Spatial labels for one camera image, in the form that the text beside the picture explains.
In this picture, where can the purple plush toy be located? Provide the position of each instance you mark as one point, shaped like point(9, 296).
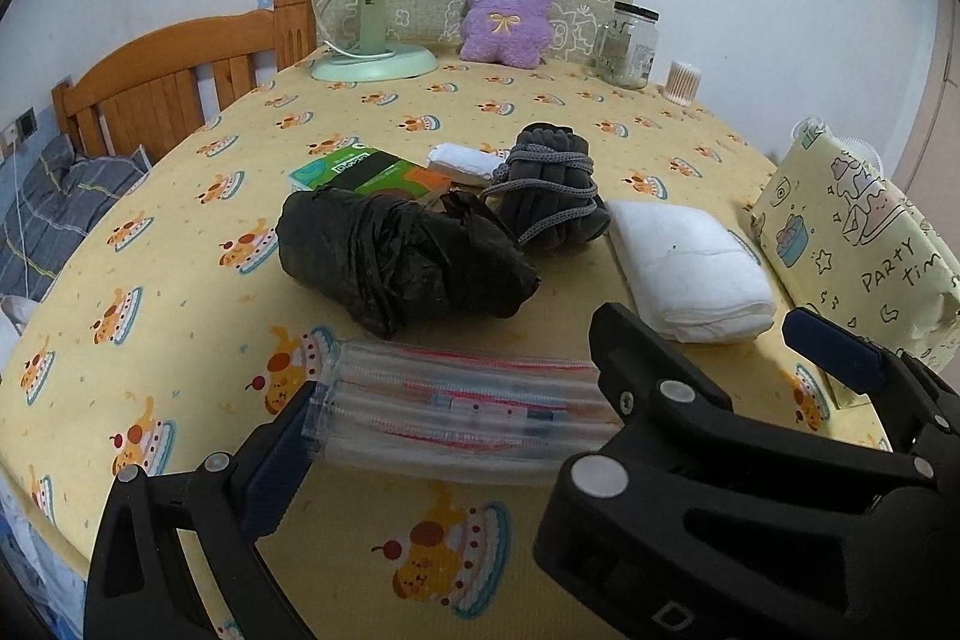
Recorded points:
point(506, 18)

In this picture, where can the wooden bed headboard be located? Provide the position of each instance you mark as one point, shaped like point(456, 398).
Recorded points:
point(165, 78)

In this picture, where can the blue plaid pillow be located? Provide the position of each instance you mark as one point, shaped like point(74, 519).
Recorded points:
point(67, 197)

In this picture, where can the small white wrapped pad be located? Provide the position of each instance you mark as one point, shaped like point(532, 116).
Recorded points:
point(461, 160)

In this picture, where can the beige door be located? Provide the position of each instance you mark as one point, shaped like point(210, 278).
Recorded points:
point(937, 108)

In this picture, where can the green tissue pack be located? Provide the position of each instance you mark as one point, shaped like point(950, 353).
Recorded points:
point(330, 175)

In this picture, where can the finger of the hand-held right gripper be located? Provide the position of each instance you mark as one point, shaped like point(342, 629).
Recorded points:
point(660, 385)
point(832, 347)

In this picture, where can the white wall socket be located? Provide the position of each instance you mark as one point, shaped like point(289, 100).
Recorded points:
point(9, 136)

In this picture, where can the small clear glass bottle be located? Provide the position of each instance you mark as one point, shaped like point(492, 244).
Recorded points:
point(606, 51)

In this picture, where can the black plastic bag bundle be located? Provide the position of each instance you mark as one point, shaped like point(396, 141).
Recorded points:
point(390, 257)

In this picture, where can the yellow printed fabric basket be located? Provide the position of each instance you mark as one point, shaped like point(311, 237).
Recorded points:
point(847, 235)

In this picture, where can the dark wall switch plate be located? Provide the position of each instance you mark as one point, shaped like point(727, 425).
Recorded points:
point(27, 123)

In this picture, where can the yellow printed tablecloth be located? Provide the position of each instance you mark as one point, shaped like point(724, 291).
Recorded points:
point(187, 280)

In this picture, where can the white soft pack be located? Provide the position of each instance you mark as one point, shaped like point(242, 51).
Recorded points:
point(690, 265)

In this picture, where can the clear cotton swab container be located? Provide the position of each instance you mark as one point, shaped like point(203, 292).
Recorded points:
point(684, 81)

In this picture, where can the glass jar with lid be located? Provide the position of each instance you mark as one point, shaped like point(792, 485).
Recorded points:
point(634, 48)

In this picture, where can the white standing fan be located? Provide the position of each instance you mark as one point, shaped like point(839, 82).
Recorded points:
point(870, 156)

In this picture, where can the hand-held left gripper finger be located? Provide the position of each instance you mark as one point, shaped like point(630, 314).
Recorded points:
point(274, 467)

